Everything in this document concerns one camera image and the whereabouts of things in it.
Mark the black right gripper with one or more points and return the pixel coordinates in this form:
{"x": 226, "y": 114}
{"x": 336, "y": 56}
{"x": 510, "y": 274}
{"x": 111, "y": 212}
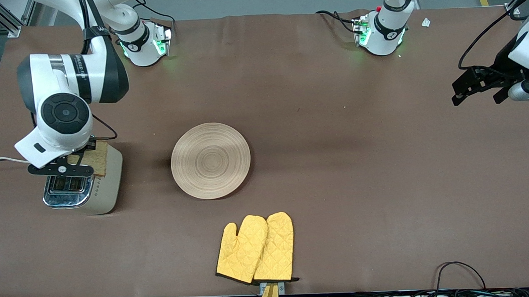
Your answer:
{"x": 90, "y": 147}

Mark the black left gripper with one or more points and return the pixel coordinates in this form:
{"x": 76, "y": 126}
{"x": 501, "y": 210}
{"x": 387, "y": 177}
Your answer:
{"x": 502, "y": 65}

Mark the brown bread slice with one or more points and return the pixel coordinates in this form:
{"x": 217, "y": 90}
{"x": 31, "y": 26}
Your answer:
{"x": 98, "y": 161}

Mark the round wooden plate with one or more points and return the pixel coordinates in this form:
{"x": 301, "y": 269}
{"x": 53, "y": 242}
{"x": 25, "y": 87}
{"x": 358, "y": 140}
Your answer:
{"x": 211, "y": 161}

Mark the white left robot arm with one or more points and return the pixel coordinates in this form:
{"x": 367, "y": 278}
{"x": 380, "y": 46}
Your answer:
{"x": 386, "y": 34}

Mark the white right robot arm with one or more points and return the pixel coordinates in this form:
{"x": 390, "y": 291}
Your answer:
{"x": 59, "y": 81}

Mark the beige chrome two-slot toaster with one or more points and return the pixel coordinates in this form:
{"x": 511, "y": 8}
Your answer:
{"x": 109, "y": 189}

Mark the white paper scrap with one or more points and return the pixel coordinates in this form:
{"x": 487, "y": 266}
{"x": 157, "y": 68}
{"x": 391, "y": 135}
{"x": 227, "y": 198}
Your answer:
{"x": 426, "y": 23}

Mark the yellow quilted oven mitt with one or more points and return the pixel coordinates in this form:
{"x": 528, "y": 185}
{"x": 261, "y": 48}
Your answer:
{"x": 277, "y": 249}
{"x": 239, "y": 255}

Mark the aluminium corner bracket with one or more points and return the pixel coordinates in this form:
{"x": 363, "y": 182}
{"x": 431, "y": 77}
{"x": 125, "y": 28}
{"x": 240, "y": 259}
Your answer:
{"x": 512, "y": 10}

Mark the aluminium frame profile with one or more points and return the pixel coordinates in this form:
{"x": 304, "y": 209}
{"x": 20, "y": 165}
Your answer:
{"x": 13, "y": 30}

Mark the small metal bracket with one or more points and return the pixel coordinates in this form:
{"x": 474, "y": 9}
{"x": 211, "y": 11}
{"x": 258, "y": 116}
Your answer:
{"x": 281, "y": 288}

